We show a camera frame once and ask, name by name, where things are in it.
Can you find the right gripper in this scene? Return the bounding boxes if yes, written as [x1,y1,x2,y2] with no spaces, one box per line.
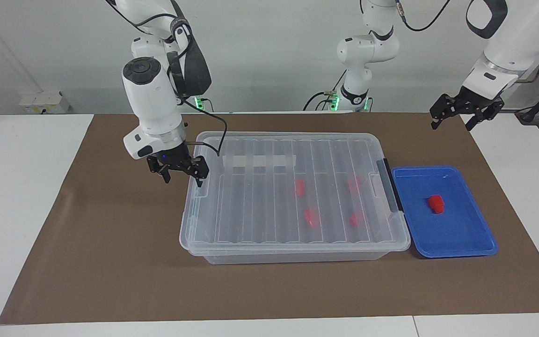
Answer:
[146,143,211,189]

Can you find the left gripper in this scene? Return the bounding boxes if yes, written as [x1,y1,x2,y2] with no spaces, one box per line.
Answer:
[429,86,505,132]

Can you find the clear plastic storage box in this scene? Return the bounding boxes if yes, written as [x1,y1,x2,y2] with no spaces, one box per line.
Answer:
[181,132,409,265]

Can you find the blue plastic tray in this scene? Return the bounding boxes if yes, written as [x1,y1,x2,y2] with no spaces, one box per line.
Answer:
[391,165,499,259]

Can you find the white power strip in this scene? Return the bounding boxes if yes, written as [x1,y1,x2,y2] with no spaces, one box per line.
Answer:
[19,91,70,115]

